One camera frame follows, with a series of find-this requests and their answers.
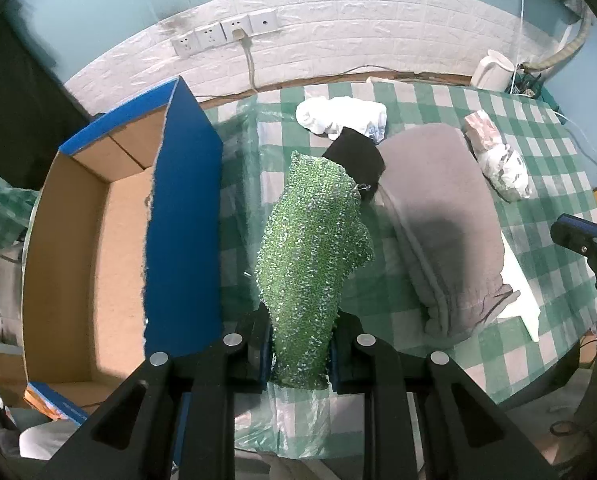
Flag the white pink patterned cloth bundle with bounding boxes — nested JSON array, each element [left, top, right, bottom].
[[463, 110, 531, 203]]

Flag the green white checkered tablecloth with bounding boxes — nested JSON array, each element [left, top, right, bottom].
[[205, 80, 597, 458]]

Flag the checkered plastic sheet at left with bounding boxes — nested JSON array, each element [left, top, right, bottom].
[[0, 178, 39, 252]]

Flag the white blue-printed cloth bundle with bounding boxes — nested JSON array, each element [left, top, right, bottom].
[[295, 96, 387, 144]]

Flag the grey sweatpants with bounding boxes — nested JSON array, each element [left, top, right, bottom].
[[376, 124, 519, 347]]

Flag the white electric kettle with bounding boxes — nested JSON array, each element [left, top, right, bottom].
[[469, 49, 515, 92]]

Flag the black knit hat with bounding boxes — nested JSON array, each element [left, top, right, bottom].
[[323, 128, 385, 202]]

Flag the cardboard box with blue rim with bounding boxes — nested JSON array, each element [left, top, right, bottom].
[[22, 78, 222, 415]]

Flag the green sequin cloth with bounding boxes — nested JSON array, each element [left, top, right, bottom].
[[255, 152, 373, 389]]

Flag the white wall socket strip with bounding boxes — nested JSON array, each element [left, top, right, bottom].
[[170, 9, 281, 58]]

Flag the white plug with cable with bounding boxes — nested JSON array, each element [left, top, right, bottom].
[[232, 28, 258, 93]]

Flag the beige corrugated hose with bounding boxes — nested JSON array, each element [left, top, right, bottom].
[[520, 8, 593, 73]]

